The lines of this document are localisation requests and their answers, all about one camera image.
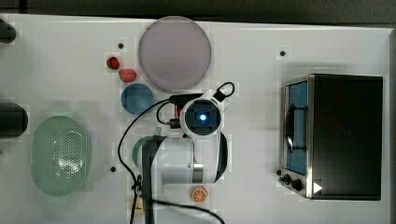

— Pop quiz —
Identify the red ketchup bottle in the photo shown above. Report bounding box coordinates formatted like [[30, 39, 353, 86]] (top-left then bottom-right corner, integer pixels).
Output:
[[175, 105, 182, 119]]

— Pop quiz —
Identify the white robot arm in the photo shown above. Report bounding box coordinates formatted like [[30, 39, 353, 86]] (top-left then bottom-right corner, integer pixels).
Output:
[[134, 90, 228, 224]]

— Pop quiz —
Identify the green oval strainer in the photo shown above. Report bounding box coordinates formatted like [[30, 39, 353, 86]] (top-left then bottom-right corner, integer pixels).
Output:
[[31, 116, 91, 197]]

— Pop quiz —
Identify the grey round plate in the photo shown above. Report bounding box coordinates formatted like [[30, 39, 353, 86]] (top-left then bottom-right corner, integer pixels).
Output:
[[138, 16, 211, 91]]

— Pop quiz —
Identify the blue bowl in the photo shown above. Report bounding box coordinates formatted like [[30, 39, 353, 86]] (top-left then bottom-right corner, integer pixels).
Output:
[[120, 83, 154, 116]]

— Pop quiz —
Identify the green metal cup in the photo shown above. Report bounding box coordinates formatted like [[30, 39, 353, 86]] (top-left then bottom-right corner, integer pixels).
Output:
[[132, 127, 165, 170]]

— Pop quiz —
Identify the pink strawberry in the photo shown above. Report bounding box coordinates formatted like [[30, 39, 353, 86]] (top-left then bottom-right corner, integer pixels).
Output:
[[119, 68, 137, 83]]

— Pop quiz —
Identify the orange half slice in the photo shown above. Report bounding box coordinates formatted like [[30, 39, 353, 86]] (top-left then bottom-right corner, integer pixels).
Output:
[[191, 186, 208, 203]]

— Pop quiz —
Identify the red strawberry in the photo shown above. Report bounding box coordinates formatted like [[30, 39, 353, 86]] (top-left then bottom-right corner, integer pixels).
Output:
[[106, 57, 120, 70]]

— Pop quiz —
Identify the black toaster oven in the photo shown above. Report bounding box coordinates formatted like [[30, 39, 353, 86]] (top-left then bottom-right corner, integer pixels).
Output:
[[276, 74, 384, 201]]

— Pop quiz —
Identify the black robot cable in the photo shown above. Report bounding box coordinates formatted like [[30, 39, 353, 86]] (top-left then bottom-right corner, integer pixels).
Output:
[[117, 81, 236, 224]]

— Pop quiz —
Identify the black cylinder post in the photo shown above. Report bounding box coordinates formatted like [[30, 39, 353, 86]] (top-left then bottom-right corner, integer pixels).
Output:
[[0, 20, 17, 44], [0, 103, 28, 139]]

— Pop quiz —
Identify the black cylinder post upper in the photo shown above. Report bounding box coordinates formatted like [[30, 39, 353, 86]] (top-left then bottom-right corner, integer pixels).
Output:
[[0, 20, 17, 44]]

